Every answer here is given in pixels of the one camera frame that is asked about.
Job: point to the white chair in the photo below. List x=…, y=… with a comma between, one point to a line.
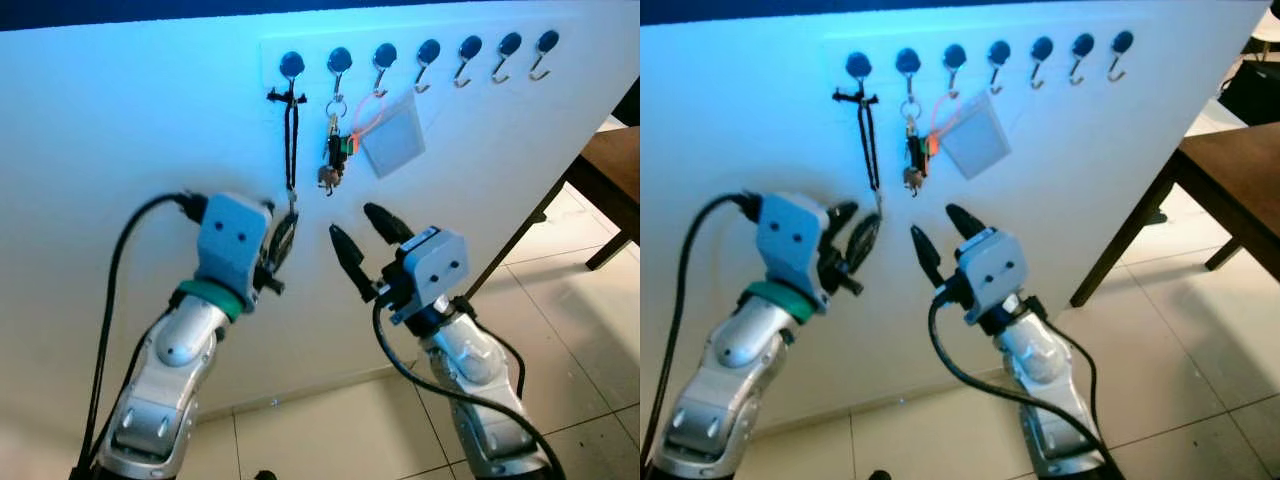
x=1268, y=30

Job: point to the dark brown wooden table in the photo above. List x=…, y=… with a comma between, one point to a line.
x=615, y=165
x=1240, y=180

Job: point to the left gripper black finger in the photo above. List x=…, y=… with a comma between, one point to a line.
x=268, y=208
x=863, y=243
x=284, y=240
x=840, y=218

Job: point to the key bunch with black fob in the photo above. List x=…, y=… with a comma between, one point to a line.
x=915, y=150
x=333, y=150

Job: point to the black chair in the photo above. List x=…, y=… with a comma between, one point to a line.
x=1255, y=95
x=630, y=105

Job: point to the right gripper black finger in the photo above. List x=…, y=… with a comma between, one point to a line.
x=927, y=258
x=965, y=223
x=385, y=223
x=349, y=258

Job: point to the white hook mounting plate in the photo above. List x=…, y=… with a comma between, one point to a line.
x=315, y=48
x=882, y=48

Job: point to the clear card holder orange loop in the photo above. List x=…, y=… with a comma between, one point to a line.
x=975, y=140
x=395, y=140

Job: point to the black magnetic wall hook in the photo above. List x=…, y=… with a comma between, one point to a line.
x=339, y=58
x=955, y=55
x=858, y=65
x=999, y=51
x=429, y=49
x=1083, y=44
x=385, y=53
x=1122, y=42
x=291, y=65
x=547, y=41
x=510, y=43
x=470, y=46
x=908, y=60
x=1042, y=47

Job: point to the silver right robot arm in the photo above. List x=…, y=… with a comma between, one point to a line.
x=1030, y=350
x=470, y=355

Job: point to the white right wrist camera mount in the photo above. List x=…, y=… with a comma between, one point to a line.
x=995, y=270
x=440, y=265

